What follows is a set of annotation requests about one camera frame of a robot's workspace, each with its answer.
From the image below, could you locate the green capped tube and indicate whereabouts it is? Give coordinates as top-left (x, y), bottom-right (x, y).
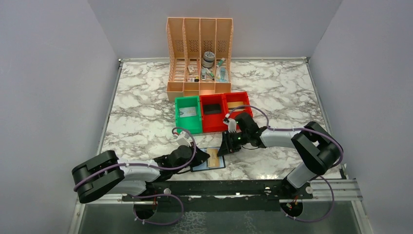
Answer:
top-left (216, 58), bottom-right (225, 67)

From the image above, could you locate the small white bottle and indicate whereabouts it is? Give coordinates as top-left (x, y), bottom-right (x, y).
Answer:
top-left (201, 69), bottom-right (206, 80)

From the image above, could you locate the green plastic bin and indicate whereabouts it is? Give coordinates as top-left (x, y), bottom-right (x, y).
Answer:
top-left (175, 96), bottom-right (203, 134)

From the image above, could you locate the silver card in green bin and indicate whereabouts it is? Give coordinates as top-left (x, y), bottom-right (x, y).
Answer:
top-left (179, 107), bottom-right (197, 118)

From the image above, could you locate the blue packaged item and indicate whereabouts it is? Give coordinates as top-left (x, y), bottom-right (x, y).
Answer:
top-left (215, 66), bottom-right (228, 83)

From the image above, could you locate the round grey tin jar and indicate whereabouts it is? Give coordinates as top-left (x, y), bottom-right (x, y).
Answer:
top-left (201, 51), bottom-right (215, 69)

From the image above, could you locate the gold credit card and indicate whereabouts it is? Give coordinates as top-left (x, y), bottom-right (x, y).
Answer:
top-left (206, 148), bottom-right (220, 168)
top-left (227, 101), bottom-right (244, 111)

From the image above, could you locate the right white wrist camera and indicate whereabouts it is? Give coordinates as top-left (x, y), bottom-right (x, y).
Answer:
top-left (223, 117), bottom-right (237, 133)

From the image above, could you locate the black card holder wallet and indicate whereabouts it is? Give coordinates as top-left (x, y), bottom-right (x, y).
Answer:
top-left (190, 147), bottom-right (226, 172)

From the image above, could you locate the small white box in organizer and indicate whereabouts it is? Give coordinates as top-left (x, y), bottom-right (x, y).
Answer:
top-left (188, 65), bottom-right (196, 74)

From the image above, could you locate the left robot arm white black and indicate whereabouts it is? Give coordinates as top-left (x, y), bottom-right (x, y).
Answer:
top-left (72, 145), bottom-right (210, 204)

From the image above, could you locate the black VIP credit card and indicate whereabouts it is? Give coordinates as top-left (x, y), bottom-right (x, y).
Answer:
top-left (203, 104), bottom-right (222, 115)

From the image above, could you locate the peach desk file organizer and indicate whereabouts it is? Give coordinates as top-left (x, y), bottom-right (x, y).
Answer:
top-left (166, 18), bottom-right (234, 102)

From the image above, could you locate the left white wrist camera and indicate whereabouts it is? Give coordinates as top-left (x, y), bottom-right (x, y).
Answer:
top-left (175, 131), bottom-right (192, 147)

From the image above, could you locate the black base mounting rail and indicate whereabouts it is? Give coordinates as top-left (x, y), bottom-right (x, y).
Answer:
top-left (121, 179), bottom-right (313, 201)

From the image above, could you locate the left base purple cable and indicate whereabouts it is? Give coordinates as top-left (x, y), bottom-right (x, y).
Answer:
top-left (132, 194), bottom-right (185, 226)

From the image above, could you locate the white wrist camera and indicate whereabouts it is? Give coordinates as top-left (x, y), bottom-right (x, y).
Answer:
top-left (223, 117), bottom-right (237, 133)
top-left (175, 131), bottom-right (192, 147)

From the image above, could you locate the green marker pen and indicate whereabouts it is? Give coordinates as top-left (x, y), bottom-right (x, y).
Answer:
top-left (205, 68), bottom-right (215, 80)

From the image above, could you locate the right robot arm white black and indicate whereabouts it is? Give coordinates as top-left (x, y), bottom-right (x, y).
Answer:
top-left (217, 113), bottom-right (343, 192)

